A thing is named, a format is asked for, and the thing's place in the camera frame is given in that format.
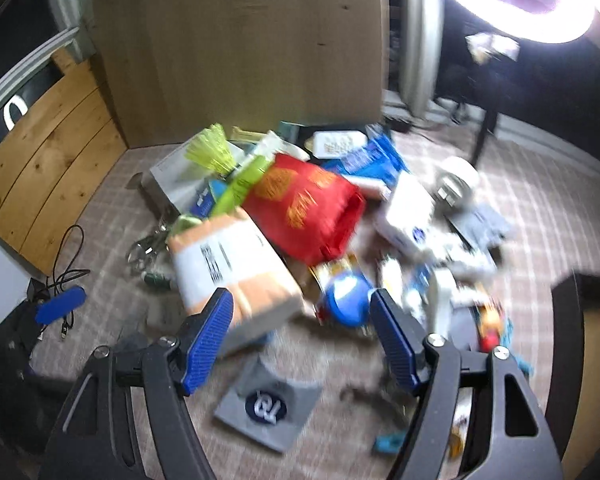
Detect blue round lid container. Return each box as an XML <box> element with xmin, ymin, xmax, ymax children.
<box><xmin>322</xmin><ymin>271</ymin><xmax>375</xmax><ymax>328</ymax></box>

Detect orange head toy figure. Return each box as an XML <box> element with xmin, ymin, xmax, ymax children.
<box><xmin>475</xmin><ymin>299</ymin><xmax>506</xmax><ymax>353</ymax></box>

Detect orange white tissue pack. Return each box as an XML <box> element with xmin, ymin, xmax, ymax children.
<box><xmin>168</xmin><ymin>208</ymin><xmax>304</xmax><ymax>358</ymax></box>

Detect metal keyring clips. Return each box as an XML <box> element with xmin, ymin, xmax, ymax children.
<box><xmin>125</xmin><ymin>222</ymin><xmax>169</xmax><ymax>275</ymax></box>

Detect grey patch with logo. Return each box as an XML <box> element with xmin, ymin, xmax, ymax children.
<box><xmin>214</xmin><ymin>356</ymin><xmax>323</xmax><ymax>453</ymax></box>

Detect white tissue packet blue logo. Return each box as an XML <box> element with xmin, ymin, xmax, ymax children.
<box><xmin>374</xmin><ymin>171</ymin><xmax>445</xmax><ymax>263</ymax></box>

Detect green yellow packet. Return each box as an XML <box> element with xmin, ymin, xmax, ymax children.
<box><xmin>210</xmin><ymin>155</ymin><xmax>274</xmax><ymax>218</ymax></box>

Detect red fabric bag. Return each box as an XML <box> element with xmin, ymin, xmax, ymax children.
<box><xmin>242</xmin><ymin>154</ymin><xmax>366</xmax><ymax>266</ymax></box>

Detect white power adapter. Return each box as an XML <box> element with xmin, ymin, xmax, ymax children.
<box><xmin>432</xmin><ymin>156</ymin><xmax>481</xmax><ymax>209</ymax></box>

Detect yellow green shuttlecock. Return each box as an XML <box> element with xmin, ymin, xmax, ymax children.
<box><xmin>185</xmin><ymin>122</ymin><xmax>236</xmax><ymax>177</ymax></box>

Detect black storage box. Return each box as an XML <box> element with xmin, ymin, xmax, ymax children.
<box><xmin>545</xmin><ymin>271</ymin><xmax>600</xmax><ymax>458</ymax></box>

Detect wooden cabinet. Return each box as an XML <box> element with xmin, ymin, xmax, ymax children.
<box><xmin>90</xmin><ymin>0</ymin><xmax>388</xmax><ymax>148</ymax></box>

